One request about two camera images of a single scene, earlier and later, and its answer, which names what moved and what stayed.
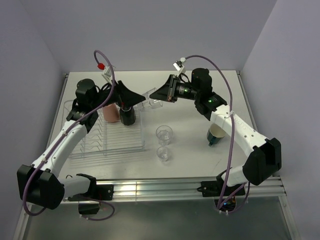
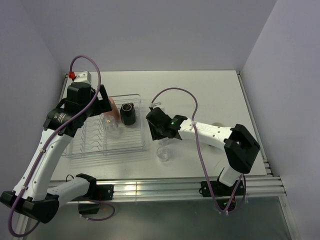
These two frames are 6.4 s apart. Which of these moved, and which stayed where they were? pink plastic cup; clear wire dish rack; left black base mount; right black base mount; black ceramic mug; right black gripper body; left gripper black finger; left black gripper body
Moved: left black gripper body; right black gripper body; left gripper black finger
Stayed: left black base mount; pink plastic cup; right black base mount; black ceramic mug; clear wire dish rack
